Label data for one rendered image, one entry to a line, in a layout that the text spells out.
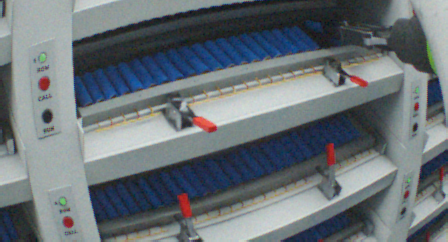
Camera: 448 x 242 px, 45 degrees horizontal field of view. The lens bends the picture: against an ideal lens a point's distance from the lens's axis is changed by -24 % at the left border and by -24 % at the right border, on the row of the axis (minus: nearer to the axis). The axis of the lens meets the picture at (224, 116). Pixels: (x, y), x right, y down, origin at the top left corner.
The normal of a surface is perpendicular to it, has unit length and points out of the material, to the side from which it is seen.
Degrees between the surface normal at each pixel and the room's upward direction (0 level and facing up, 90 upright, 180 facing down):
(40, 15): 90
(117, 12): 111
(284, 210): 21
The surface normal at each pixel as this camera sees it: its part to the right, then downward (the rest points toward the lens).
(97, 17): 0.52, 0.60
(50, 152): 0.54, 0.29
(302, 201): 0.15, -0.77
